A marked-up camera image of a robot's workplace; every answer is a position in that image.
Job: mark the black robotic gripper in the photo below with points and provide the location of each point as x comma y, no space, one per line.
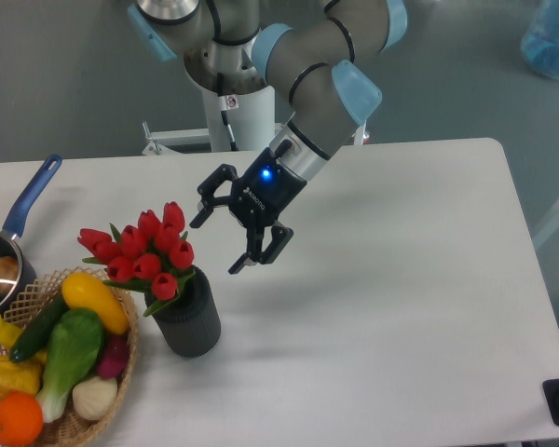
264,189

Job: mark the red tulip bouquet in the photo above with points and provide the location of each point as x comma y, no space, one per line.
152,256

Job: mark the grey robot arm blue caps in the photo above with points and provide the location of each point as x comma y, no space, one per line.
225,48

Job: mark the dark grey ribbed vase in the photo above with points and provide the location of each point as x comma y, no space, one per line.
191,325

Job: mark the yellow squash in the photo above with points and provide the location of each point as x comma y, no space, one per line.
82,290

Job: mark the purple red radish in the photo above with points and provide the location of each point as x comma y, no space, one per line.
115,358

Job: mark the green bok choy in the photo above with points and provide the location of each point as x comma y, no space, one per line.
73,347

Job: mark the dark green cucumber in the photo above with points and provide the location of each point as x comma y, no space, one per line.
35,336

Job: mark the white garlic bulb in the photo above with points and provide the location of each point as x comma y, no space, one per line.
93,397

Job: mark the yellow banana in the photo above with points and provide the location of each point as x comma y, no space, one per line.
4,330

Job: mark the yellow bell pepper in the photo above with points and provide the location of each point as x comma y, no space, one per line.
22,377

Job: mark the orange fruit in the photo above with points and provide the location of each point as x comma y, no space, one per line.
21,419

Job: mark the blue handled saucepan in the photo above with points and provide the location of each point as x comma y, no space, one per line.
15,222

